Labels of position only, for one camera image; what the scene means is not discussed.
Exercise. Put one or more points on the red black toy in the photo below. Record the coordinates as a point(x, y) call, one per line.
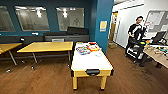
point(92, 43)

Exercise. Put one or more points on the white yellow-legged game table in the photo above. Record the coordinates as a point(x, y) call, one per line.
point(90, 61)

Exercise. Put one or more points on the dark grey sofa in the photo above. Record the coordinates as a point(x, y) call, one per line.
point(73, 33)

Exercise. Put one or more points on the large interior window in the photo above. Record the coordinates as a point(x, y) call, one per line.
point(70, 18)

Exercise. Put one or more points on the wooden hallway door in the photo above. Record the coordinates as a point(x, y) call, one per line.
point(113, 26)

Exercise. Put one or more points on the large yellow table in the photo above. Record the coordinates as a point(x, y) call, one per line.
point(46, 46)

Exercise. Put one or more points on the black wheeled cart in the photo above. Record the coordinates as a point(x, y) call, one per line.
point(136, 51)

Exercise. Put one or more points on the person in dark clothes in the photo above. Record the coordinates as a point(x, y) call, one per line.
point(135, 31)

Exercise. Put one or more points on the long dark bench sofa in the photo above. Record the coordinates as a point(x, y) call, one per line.
point(30, 39)

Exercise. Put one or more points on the medium interior window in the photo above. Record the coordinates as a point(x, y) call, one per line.
point(32, 18)

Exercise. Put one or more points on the light wooden desk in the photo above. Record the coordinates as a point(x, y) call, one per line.
point(158, 55)

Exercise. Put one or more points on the black desk monitor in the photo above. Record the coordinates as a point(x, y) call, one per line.
point(158, 36)

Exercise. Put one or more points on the small yellow table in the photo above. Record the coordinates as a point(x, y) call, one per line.
point(8, 48)

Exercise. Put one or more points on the small interior window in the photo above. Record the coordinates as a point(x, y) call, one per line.
point(5, 18)

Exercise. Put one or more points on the yellow wall notice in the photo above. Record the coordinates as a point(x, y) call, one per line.
point(103, 25)

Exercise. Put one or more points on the small white wall sign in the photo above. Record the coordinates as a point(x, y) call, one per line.
point(35, 33)

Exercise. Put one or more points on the white wall board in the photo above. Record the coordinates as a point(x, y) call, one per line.
point(155, 20)

